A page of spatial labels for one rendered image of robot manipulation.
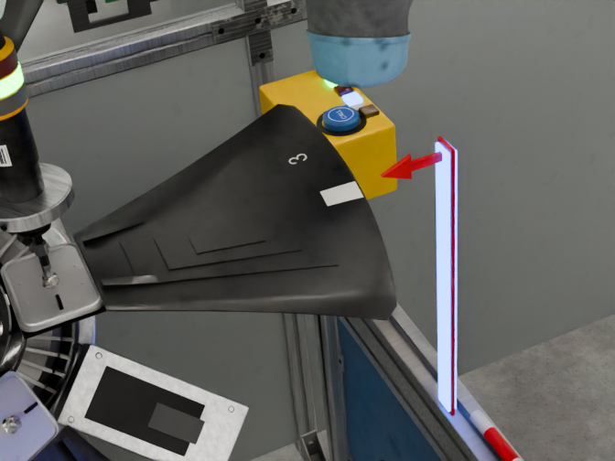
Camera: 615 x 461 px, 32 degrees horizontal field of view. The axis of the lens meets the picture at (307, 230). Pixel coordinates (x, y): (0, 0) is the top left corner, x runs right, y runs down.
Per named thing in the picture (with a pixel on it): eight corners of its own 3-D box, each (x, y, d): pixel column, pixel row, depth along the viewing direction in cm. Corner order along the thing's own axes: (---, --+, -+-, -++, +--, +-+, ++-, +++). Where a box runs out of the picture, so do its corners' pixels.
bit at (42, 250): (49, 287, 82) (33, 235, 79) (41, 283, 83) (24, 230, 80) (60, 280, 83) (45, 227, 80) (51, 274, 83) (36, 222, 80)
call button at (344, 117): (318, 123, 119) (316, 110, 118) (350, 112, 120) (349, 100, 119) (332, 140, 116) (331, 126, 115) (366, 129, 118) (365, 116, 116)
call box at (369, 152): (266, 158, 132) (256, 83, 126) (339, 134, 135) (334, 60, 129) (320, 228, 121) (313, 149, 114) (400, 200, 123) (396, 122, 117)
